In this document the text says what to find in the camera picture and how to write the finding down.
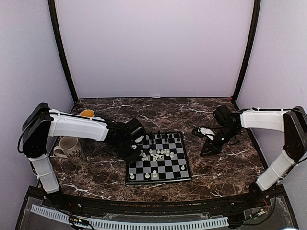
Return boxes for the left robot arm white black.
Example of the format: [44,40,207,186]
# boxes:
[17,102,146,209]

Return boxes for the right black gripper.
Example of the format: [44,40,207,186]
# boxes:
[200,126,240,157]

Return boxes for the black grey chess board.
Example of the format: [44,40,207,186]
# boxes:
[125,131,192,185]

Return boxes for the white slotted cable duct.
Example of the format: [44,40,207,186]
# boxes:
[30,205,229,230]

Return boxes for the white mug orange inside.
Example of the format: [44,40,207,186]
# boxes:
[79,109,95,117]

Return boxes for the white mug floral pattern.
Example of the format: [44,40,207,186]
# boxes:
[53,137,85,166]

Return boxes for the black front rail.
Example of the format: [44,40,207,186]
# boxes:
[63,194,248,214]

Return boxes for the right black frame post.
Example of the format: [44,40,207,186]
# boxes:
[232,0,261,101]

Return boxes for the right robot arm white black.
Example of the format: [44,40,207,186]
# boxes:
[194,105,307,208]

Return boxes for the black chess pieces row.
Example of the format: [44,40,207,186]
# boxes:
[147,132,181,144]

